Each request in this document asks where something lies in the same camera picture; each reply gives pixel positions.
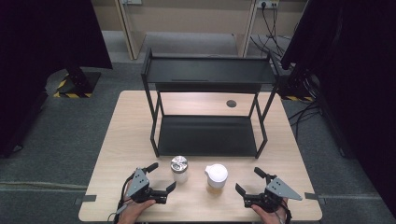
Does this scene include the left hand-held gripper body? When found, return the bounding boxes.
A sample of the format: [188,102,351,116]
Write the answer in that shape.
[125,167,169,205]

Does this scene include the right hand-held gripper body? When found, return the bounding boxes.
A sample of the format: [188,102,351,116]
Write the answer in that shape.
[243,175,304,215]

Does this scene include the silver metal can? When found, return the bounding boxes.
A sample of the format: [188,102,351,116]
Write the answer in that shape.
[170,155,190,184]

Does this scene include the black two-tier metal rack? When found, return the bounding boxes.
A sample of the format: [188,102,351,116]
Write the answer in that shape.
[140,48,280,160]

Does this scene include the person's left hand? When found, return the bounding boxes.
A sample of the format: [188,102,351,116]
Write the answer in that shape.
[116,190,157,224]

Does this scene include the person's right hand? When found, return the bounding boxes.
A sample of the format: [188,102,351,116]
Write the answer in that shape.
[250,203,289,224]

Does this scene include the stand base with striped tape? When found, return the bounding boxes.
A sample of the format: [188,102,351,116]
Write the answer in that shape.
[52,66,103,99]
[276,70,316,103]

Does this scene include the black curtain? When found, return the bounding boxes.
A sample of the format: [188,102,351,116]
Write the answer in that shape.
[279,0,396,218]
[0,0,113,159]

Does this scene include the light wooden background desk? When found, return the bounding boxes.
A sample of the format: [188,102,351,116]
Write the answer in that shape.
[114,0,262,61]

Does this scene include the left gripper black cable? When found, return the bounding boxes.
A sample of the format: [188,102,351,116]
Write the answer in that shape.
[112,175,135,224]

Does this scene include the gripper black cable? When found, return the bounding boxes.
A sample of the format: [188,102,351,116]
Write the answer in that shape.
[112,175,135,224]
[279,199,293,224]

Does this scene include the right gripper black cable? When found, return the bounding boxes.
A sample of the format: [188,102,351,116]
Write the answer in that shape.
[279,199,293,224]

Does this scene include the black floor cables by stand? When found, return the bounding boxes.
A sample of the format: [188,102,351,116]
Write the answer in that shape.
[288,77,324,142]

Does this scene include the black cables at wall outlet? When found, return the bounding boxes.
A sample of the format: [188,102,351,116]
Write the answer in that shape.
[249,2,296,59]

